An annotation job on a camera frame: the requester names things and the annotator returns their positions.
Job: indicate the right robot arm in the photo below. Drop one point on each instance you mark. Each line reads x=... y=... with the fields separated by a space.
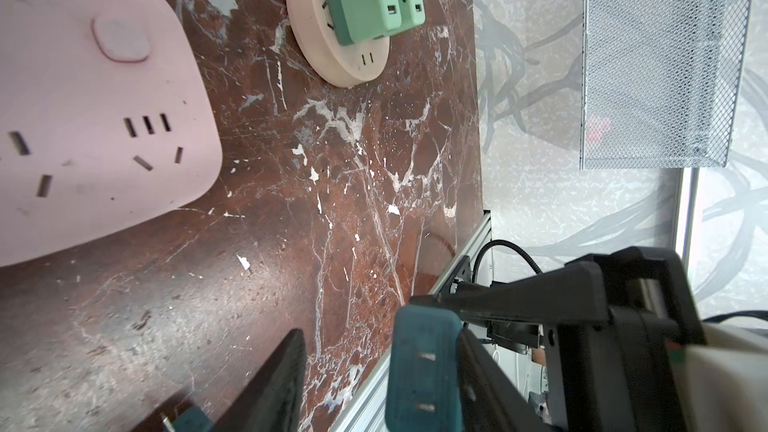
x=722 y=384

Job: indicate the white wire mesh basket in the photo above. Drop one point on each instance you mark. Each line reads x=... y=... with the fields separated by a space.
x=660 y=82

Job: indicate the pink square power strip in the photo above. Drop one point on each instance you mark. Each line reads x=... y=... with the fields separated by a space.
x=105 y=121

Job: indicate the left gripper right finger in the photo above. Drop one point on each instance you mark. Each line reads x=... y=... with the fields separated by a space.
x=489 y=401

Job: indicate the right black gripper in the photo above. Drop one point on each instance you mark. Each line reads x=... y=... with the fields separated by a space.
x=615 y=324

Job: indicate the beige round power strip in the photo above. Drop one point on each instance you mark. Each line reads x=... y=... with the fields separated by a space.
x=340 y=66

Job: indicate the teal plug adapter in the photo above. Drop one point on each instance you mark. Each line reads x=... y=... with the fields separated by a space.
x=422 y=390
x=191 y=420

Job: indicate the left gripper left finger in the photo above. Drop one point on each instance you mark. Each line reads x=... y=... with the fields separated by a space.
x=272 y=400

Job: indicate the aluminium front rail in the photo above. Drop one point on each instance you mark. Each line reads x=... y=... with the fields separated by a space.
x=366 y=411

